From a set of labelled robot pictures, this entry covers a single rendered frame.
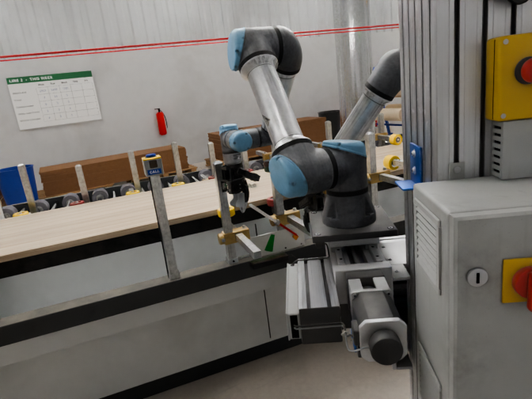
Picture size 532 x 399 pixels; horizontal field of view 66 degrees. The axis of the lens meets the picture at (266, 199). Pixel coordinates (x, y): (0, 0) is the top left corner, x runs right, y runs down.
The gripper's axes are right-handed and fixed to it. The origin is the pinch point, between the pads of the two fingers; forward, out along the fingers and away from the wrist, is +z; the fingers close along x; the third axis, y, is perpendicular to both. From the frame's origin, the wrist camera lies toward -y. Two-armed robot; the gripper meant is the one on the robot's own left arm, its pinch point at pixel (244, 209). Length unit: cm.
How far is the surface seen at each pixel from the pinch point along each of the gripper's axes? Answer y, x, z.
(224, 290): 8.6, -11.7, 38.1
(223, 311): 0, -30, 59
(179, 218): 13.2, -33.4, 6.0
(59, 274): 64, -53, 19
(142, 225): 28.8, -39.4, 5.3
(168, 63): -332, -652, -115
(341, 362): -42, 9, 95
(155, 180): 28.4, -17.0, -17.6
